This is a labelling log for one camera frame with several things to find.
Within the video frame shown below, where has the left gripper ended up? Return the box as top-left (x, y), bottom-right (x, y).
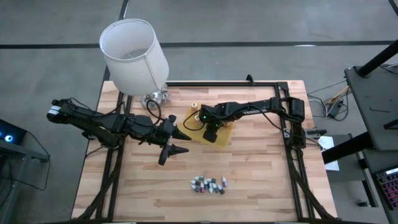
top-left (139, 114), bottom-right (192, 157)

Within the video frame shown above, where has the white-shaded silver table lamp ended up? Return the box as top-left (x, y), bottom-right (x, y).
top-left (98, 18), bottom-right (170, 111)

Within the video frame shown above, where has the white paper sheet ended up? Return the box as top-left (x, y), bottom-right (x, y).
top-left (318, 136), bottom-right (340, 172)

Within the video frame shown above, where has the black power strip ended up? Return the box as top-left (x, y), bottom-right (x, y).
top-left (326, 98), bottom-right (345, 119)

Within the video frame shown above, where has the black beam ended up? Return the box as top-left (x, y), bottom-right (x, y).
top-left (322, 132), bottom-right (374, 165)

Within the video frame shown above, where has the grey desk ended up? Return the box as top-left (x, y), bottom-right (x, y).
top-left (343, 63), bottom-right (398, 152)

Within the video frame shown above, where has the black computer with blue light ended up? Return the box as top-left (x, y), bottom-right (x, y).
top-left (0, 119), bottom-right (28, 146)

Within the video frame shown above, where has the black pole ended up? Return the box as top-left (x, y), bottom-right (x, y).
top-left (356, 39), bottom-right (398, 78)

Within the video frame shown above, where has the backlit keyboard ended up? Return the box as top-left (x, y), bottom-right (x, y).
top-left (375, 167), bottom-right (398, 210)

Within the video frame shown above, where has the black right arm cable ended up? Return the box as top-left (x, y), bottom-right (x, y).
top-left (182, 108), bottom-right (206, 131)

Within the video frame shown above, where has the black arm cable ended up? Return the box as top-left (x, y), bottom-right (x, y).
top-left (145, 99), bottom-right (163, 126)
top-left (182, 108), bottom-right (206, 131)

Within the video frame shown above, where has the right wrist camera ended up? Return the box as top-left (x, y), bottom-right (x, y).
top-left (203, 129), bottom-right (219, 144)

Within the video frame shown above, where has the black aluminium rig frame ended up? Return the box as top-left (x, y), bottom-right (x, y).
top-left (72, 81), bottom-right (338, 223)

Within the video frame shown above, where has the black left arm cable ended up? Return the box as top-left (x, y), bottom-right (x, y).
top-left (145, 99), bottom-right (163, 126)

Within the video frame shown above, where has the black bracket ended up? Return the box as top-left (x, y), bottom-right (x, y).
top-left (81, 129), bottom-right (105, 140)
top-left (306, 128), bottom-right (328, 138)

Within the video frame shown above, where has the grey metal desk frame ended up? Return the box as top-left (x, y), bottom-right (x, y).
top-left (0, 141), bottom-right (51, 224)

